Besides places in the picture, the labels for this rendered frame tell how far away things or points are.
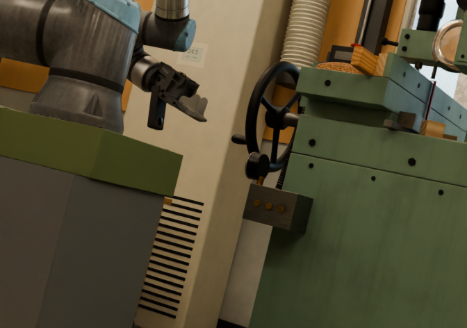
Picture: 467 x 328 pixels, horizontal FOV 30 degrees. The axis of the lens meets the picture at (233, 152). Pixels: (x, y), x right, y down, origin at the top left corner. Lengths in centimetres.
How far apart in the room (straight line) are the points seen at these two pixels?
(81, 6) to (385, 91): 65
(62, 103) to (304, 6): 199
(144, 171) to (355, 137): 49
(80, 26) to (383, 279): 80
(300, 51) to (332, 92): 158
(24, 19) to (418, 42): 91
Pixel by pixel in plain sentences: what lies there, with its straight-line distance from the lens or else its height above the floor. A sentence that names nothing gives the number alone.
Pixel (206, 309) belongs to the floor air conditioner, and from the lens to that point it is 356.
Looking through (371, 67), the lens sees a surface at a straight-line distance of 186.
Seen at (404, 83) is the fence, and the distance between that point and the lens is 194.
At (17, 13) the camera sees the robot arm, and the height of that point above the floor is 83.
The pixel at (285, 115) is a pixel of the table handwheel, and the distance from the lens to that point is 222.
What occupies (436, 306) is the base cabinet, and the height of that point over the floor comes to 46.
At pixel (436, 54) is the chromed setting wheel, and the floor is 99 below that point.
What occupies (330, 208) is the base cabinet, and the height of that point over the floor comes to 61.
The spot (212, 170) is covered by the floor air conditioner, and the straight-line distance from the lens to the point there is 341.
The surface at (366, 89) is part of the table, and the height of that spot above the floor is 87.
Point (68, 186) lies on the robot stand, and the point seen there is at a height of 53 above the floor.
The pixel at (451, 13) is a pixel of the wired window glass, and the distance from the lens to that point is 361.
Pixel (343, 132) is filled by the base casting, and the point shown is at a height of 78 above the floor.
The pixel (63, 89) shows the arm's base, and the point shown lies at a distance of 169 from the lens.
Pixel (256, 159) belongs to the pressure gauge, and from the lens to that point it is 193.
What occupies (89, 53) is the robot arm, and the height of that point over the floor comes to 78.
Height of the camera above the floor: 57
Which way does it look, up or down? 3 degrees up
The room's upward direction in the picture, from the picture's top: 14 degrees clockwise
